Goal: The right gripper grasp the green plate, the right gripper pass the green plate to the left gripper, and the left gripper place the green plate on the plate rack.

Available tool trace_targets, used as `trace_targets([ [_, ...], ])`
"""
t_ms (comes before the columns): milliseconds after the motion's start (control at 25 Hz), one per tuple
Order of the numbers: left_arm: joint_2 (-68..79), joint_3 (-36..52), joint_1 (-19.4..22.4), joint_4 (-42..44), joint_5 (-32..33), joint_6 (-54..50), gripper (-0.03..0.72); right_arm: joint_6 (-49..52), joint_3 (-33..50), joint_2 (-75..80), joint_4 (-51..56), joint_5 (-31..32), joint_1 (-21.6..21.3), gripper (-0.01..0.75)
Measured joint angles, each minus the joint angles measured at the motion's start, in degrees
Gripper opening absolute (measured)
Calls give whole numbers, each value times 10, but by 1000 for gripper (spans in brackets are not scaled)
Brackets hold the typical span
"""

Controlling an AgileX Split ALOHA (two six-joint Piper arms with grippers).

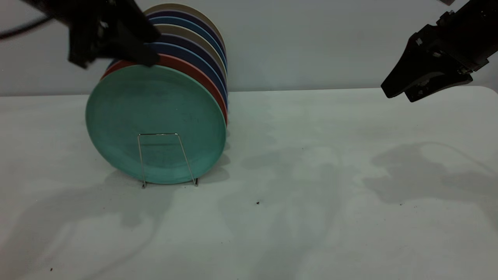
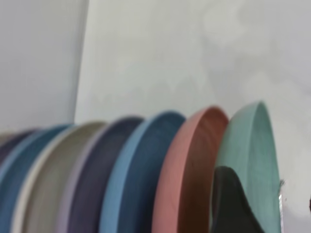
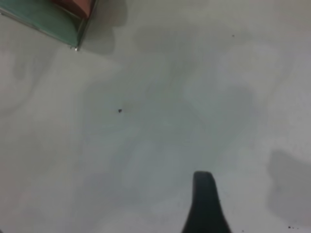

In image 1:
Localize pink round plate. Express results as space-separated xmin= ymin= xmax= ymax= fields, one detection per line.
xmin=102 ymin=54 xmax=228 ymax=126

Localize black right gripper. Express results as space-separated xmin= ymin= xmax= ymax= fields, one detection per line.
xmin=381 ymin=23 xmax=490 ymax=103

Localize metal wire plate rack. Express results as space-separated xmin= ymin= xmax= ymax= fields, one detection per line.
xmin=137 ymin=133 xmax=199 ymax=189

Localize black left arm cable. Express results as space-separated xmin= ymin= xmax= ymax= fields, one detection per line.
xmin=0 ymin=16 xmax=53 ymax=40

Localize beige round plate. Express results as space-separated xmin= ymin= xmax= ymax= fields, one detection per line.
xmin=154 ymin=24 xmax=228 ymax=78
xmin=143 ymin=4 xmax=227 ymax=49

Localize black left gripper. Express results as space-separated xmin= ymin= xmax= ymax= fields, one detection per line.
xmin=47 ymin=0 xmax=161 ymax=69

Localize green round plate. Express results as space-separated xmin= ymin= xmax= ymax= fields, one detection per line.
xmin=86 ymin=64 xmax=227 ymax=185

